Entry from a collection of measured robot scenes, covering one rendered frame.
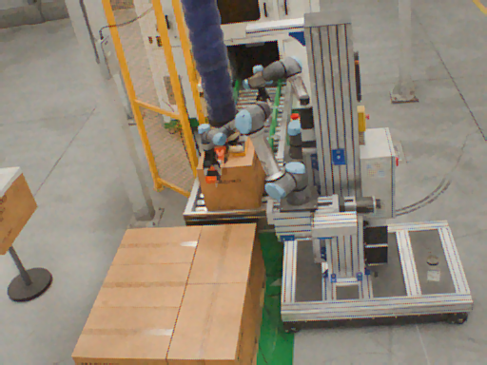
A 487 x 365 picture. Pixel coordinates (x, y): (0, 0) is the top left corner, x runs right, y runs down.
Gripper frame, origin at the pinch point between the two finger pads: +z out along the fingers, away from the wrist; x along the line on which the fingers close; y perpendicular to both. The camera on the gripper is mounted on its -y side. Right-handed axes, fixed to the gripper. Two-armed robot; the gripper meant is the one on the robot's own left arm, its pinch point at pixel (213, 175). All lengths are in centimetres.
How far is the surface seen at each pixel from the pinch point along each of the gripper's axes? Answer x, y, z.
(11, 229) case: 168, 2, 38
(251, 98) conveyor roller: 7, 225, 55
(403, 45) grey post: -162, 304, 40
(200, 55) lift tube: 6, 49, -63
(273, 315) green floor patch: -27, -23, 108
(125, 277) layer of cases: 67, -35, 54
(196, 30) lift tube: 5, 49, -81
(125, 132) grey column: 95, 96, 14
